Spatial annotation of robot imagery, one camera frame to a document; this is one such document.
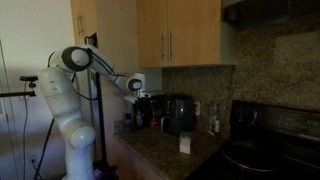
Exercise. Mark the wooden cabinet door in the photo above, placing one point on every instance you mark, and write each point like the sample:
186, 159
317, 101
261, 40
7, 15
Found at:
152, 28
83, 18
194, 28

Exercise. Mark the small purple jar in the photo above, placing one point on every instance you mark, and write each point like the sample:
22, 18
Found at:
128, 123

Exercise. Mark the dark glass bottle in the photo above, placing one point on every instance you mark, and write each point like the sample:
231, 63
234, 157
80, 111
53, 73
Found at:
139, 120

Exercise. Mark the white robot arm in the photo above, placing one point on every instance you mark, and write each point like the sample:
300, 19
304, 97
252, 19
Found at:
64, 102

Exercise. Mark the small white box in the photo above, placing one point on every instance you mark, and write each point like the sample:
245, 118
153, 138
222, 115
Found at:
185, 142

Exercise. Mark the dark frying pan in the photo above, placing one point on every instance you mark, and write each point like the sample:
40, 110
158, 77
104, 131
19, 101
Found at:
249, 155

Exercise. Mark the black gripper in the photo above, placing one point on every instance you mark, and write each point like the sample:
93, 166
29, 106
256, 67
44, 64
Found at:
150, 103

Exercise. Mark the black range hood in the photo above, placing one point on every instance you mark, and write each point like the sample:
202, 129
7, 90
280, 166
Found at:
247, 14

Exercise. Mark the black stove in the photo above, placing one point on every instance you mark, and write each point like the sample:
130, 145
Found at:
293, 135

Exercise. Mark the black coffee maker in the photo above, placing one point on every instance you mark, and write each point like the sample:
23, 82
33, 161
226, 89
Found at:
178, 114

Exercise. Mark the black vertical stand pole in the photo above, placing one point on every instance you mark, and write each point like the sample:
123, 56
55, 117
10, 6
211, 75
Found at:
97, 110

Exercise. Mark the black camera on stand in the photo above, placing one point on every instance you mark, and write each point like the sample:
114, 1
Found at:
30, 79

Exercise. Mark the clear spray bottle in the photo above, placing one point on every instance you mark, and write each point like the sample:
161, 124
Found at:
214, 121

